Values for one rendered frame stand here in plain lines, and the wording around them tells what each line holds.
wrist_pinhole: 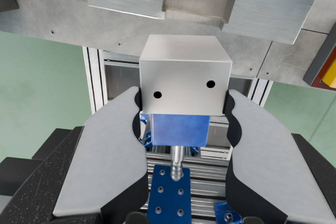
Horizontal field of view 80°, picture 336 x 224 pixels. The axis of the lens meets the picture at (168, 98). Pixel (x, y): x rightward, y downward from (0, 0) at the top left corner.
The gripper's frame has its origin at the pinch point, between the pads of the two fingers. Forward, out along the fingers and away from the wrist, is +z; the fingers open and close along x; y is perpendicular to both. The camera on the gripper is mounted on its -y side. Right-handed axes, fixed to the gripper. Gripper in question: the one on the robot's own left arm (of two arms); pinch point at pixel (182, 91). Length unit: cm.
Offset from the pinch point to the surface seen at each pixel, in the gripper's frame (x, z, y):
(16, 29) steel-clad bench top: -21.2, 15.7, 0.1
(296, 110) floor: 76, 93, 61
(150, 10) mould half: -2.5, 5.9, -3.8
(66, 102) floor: -68, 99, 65
